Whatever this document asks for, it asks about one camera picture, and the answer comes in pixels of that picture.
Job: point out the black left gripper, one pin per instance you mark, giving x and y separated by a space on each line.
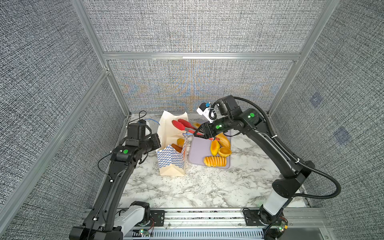
156 140

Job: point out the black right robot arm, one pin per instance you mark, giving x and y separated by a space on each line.
242 115

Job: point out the yellow oval bun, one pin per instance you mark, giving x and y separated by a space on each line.
214 148

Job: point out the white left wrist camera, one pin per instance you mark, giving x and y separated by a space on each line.
144 128

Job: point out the ridged spiral bread roll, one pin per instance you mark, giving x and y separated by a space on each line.
215 161

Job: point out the long baguette loaf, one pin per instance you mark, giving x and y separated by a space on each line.
223 140

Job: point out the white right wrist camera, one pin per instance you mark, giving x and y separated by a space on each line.
206 110

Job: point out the round yellow tart bread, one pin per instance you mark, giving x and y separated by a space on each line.
224 152

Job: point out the sesame sugar bun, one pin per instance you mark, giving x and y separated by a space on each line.
180 142

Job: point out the aluminium enclosure frame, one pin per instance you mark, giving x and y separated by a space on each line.
73 71

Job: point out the lilac plastic tray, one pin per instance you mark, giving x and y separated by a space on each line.
199 149

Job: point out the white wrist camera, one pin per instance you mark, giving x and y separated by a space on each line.
144 128
206 110

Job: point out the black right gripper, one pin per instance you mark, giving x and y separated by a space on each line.
205 126

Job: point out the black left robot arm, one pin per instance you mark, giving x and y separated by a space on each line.
100 222

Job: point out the blue checkered paper bag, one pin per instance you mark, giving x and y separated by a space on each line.
172 154

